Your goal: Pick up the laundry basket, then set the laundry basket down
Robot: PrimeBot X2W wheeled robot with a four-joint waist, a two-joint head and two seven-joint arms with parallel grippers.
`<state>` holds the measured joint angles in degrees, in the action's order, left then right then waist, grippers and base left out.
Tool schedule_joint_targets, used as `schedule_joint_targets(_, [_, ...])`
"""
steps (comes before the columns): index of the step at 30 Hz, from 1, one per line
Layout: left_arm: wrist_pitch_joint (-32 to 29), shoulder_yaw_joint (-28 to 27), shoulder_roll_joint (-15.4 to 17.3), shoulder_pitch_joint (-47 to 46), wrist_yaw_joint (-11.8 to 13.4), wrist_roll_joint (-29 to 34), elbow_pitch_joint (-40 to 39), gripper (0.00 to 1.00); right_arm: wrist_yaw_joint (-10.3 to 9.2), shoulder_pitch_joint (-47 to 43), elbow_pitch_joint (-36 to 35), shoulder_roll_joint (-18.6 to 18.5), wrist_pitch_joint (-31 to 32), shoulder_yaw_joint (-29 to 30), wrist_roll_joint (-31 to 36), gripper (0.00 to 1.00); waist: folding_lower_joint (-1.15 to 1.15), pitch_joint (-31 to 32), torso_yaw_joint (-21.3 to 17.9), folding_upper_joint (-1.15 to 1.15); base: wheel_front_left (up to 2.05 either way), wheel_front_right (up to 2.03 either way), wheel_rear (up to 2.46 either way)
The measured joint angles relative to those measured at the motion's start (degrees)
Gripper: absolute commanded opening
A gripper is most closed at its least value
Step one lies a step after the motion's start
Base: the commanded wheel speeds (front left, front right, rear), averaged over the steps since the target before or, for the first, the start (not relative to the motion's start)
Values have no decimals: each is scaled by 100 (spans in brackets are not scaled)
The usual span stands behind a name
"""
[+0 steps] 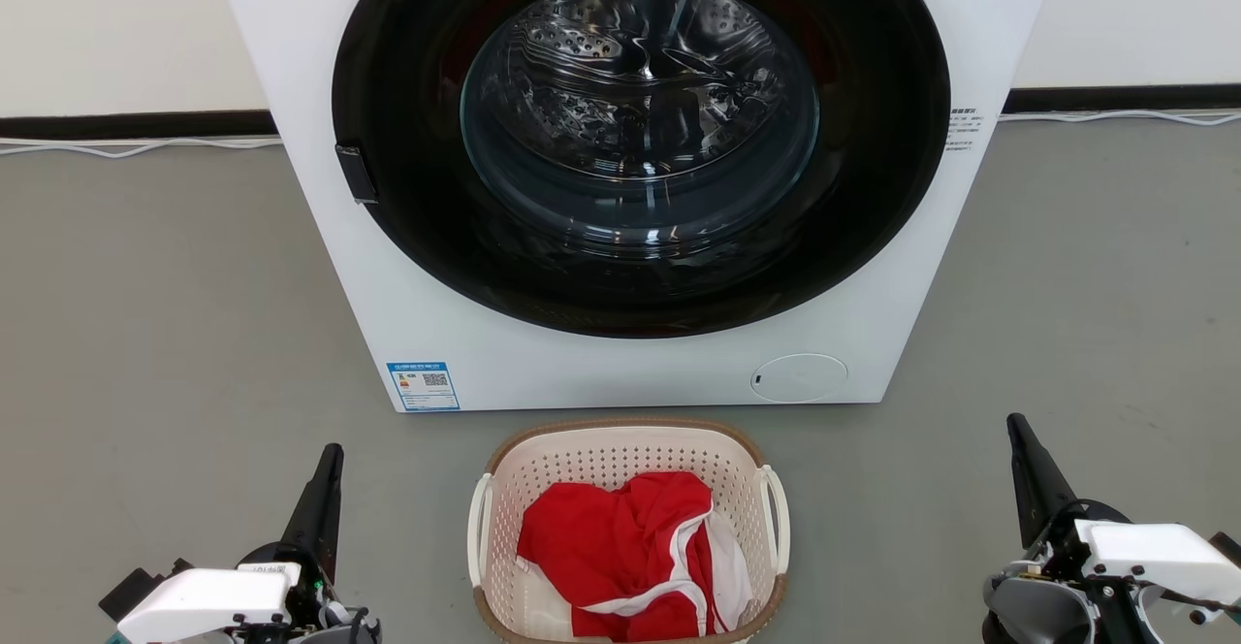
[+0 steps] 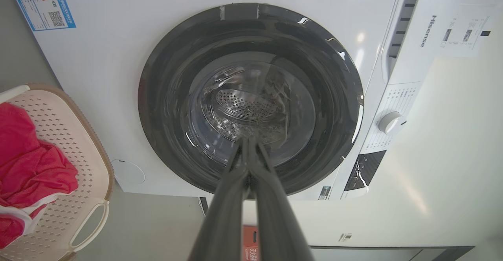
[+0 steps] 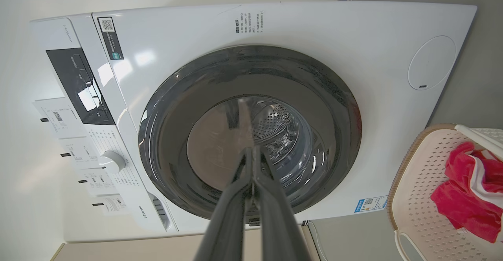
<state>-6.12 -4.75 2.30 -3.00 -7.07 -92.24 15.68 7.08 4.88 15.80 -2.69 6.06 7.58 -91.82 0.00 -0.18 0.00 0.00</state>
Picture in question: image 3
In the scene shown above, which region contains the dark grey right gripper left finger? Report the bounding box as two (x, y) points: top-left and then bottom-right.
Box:
(194, 148), (252, 261)

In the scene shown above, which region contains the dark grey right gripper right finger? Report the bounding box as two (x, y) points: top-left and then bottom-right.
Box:
(253, 146), (312, 261)

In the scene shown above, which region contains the beige perforated plastic laundry basket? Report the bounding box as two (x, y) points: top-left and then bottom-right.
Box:
(387, 123), (503, 261)

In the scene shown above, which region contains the white detergent drawer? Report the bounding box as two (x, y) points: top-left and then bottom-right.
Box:
(132, 190), (178, 234)

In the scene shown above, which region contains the blue energy label sticker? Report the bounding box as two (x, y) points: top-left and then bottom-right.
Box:
(354, 195), (388, 213)

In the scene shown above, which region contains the round dark glass washer door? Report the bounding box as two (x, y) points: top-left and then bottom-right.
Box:
(138, 45), (362, 220)

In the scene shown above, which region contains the white paper note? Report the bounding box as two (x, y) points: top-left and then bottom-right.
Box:
(93, 194), (131, 217)
(59, 137), (99, 170)
(78, 168), (119, 197)

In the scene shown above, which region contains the white washer dial knob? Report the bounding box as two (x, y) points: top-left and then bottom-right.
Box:
(98, 150), (127, 174)

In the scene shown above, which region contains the red and white garment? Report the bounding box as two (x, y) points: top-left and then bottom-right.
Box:
(430, 142), (503, 244)

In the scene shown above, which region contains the clear printed text label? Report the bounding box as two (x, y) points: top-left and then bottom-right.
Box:
(217, 4), (264, 34)

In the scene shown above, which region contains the black washer display panel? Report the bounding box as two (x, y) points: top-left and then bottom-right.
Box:
(46, 48), (115, 126)

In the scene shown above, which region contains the white front-load washing machine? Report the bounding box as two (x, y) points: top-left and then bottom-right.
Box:
(29, 1), (478, 243)

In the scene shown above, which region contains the black QR code sticker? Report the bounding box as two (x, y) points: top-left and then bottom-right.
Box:
(97, 17), (125, 60)

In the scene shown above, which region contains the round white service flap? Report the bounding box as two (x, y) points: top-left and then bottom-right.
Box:
(408, 36), (456, 91)

